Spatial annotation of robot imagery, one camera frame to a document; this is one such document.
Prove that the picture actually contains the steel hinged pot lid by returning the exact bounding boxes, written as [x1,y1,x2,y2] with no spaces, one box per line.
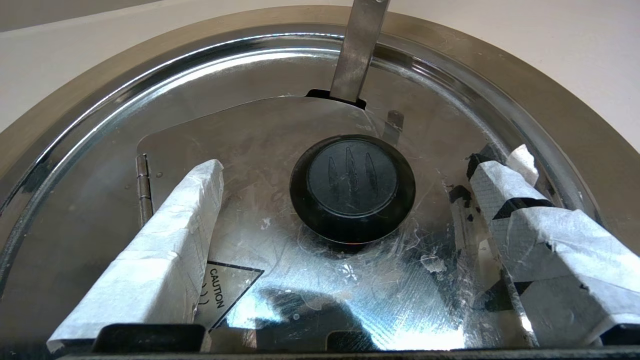
[0,24,603,351]

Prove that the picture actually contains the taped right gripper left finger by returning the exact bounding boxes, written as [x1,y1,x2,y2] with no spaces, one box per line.
[46,159,224,353]

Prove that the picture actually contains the right steel pot lid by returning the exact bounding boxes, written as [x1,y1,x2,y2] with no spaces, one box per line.
[0,5,640,301]

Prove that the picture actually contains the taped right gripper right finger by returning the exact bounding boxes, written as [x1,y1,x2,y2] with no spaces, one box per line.
[467,144,640,348]

